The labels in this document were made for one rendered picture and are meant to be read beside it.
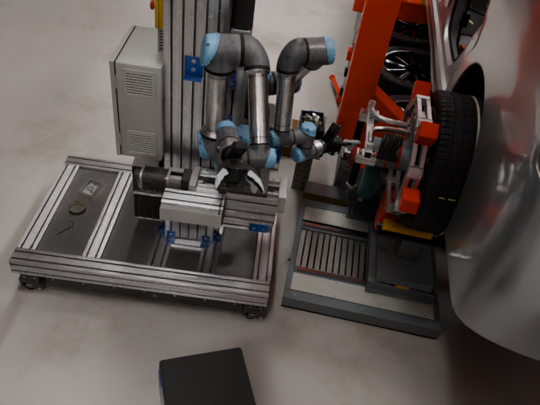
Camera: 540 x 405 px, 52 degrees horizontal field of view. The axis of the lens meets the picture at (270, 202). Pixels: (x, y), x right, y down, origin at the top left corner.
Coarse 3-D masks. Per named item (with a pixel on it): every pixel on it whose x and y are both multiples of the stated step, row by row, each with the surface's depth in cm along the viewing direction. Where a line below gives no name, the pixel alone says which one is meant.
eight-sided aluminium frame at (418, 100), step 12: (420, 96) 248; (408, 108) 264; (420, 108) 240; (420, 120) 233; (432, 120) 234; (420, 156) 234; (408, 168) 232; (420, 168) 231; (396, 180) 281; (408, 180) 234; (420, 180) 233; (396, 192) 275; (396, 204) 244
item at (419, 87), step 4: (416, 80) 258; (416, 84) 257; (420, 84) 257; (424, 84) 257; (428, 84) 257; (416, 88) 257; (420, 88) 257; (424, 88) 257; (428, 88) 257; (412, 92) 261; (416, 92) 257; (420, 92) 257; (424, 92) 257; (428, 92) 257; (412, 96) 259
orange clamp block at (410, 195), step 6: (402, 192) 235; (408, 192) 234; (414, 192) 234; (402, 198) 232; (408, 198) 231; (414, 198) 231; (402, 204) 232; (408, 204) 231; (414, 204) 231; (402, 210) 234; (408, 210) 233; (414, 210) 233
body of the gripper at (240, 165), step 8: (224, 152) 182; (224, 160) 184; (232, 160) 177; (240, 160) 178; (232, 168) 174; (240, 168) 175; (232, 176) 177; (240, 176) 177; (232, 184) 179; (240, 184) 179
